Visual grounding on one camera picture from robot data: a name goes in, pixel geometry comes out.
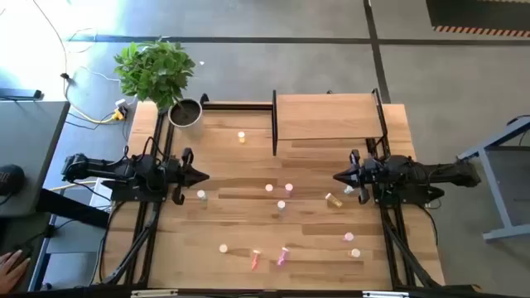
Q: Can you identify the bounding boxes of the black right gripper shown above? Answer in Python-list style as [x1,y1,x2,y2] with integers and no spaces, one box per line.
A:
[333,149,377,205]

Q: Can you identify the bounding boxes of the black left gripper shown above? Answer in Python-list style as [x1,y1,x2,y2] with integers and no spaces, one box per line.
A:
[166,147,210,207]

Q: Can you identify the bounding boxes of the white floor box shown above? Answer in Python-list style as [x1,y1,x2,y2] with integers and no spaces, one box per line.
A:
[89,176,113,213]

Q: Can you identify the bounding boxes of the green potted plant white pot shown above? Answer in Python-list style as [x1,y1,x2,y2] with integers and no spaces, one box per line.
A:
[113,39,204,128]

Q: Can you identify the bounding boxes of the black desk beam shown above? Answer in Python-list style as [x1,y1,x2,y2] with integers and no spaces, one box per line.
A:
[36,188,111,228]

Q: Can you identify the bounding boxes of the grey desk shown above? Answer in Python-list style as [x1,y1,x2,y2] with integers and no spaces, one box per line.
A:
[0,101,70,219]

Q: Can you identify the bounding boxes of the blue metal desk leg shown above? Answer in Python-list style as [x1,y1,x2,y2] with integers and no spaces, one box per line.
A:
[27,214,57,291]

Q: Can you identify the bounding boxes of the black round device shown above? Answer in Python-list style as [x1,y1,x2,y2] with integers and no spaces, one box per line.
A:
[0,164,25,196]

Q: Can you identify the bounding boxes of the dark flat bar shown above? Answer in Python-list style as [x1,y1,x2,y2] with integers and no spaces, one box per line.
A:
[0,88,43,101]

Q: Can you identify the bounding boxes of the person's hand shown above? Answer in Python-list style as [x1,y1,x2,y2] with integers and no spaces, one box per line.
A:
[0,249,31,293]

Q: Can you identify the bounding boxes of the black mat hazard stripe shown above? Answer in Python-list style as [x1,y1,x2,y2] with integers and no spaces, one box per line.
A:
[425,0,530,39]

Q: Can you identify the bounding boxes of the wooden shelf black metal frame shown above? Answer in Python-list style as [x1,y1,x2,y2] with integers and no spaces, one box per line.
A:
[271,88,391,157]

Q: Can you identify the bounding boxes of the yellow extension cable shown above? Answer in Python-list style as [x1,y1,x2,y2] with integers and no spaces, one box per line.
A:
[49,78,127,192]

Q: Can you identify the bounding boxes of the silver metal bracket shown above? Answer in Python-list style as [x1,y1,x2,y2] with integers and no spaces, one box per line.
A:
[362,291,411,298]
[131,289,179,298]

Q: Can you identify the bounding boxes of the blue-grey metal desk frame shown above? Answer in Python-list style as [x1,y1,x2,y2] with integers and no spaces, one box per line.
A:
[457,115,530,243]

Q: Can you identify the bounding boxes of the thin white floor cable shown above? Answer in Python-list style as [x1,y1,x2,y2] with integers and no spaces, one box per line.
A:
[31,0,137,108]

